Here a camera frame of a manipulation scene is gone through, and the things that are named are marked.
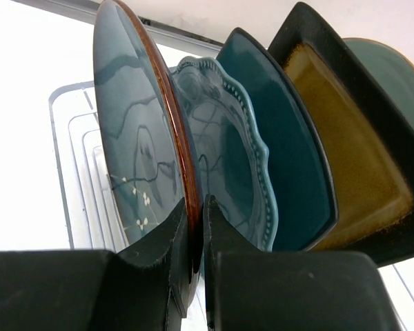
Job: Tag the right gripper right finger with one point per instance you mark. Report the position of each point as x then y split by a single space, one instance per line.
248 289

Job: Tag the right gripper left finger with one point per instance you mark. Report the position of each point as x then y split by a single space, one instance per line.
143 287

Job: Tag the scalloped teal round plate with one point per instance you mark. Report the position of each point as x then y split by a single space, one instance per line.
232 156

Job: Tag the dark teal square plate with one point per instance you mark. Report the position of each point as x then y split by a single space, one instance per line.
297 164

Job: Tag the dark teal floral round plate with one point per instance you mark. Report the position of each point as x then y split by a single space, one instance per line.
147 144

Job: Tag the black yellow square plate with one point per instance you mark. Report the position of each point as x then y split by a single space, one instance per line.
368 142

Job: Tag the light green floral round plate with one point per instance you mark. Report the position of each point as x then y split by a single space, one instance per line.
391 69

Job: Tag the clear wire dish rack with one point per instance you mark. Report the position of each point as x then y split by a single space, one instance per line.
91 214

